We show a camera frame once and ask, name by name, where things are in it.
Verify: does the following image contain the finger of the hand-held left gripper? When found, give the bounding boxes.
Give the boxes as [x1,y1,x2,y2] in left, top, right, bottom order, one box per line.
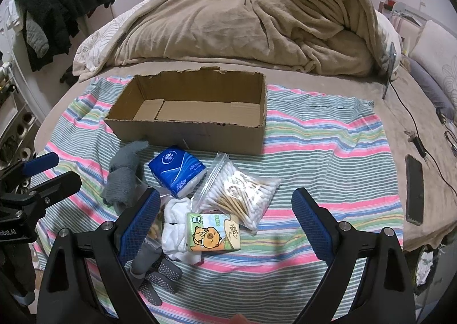
[29,171,82,210]
[0,152,60,191]

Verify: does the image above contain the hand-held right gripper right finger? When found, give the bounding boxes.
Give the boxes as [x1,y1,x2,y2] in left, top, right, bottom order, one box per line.
[291,187,416,324]

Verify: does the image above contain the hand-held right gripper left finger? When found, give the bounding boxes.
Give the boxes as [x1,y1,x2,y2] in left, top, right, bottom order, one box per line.
[37,187,161,324]

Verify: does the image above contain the white socks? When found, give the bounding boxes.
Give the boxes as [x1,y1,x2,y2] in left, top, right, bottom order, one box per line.
[161,197,202,265]

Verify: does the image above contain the grey dotted grip socks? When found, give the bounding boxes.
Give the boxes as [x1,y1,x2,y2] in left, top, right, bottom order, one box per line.
[130,235,183,307]

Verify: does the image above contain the grey knit socks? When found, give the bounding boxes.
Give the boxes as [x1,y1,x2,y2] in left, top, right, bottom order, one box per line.
[101,140,150,213]

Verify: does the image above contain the blue tissue pack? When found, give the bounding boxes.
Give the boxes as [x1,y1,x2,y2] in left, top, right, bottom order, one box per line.
[148,145,208,199]

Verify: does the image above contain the cartoon bear tissue pack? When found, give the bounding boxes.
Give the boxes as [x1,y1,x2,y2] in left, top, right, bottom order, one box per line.
[186,212,242,257]

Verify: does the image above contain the bag of cotton swabs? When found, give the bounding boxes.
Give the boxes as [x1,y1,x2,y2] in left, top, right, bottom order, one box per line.
[193,152,282,232]

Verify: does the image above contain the cardboard box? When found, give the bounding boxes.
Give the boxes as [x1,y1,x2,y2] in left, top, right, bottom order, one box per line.
[103,67,268,156]

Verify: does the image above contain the shoe rack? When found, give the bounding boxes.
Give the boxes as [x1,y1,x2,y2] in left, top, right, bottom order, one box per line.
[0,85,47,167]

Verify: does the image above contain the striped cloth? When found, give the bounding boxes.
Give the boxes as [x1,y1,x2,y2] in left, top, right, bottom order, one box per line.
[34,74,404,324]

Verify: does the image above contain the black smartphone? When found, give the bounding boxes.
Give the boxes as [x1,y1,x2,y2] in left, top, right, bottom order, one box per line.
[405,153,425,226]

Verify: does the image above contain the white floral quilt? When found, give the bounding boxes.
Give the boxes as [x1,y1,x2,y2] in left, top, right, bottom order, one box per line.
[78,10,151,73]

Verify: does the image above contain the grey pillow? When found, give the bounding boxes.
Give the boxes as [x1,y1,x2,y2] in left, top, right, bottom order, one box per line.
[407,58,456,121]

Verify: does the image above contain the white floral pillow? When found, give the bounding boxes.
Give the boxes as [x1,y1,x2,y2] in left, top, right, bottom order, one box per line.
[409,20,457,96]

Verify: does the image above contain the beige fleece blanket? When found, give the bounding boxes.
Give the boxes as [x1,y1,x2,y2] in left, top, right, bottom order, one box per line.
[72,0,384,78]

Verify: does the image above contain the black charging cable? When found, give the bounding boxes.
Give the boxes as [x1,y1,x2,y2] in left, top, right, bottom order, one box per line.
[388,76,457,191]

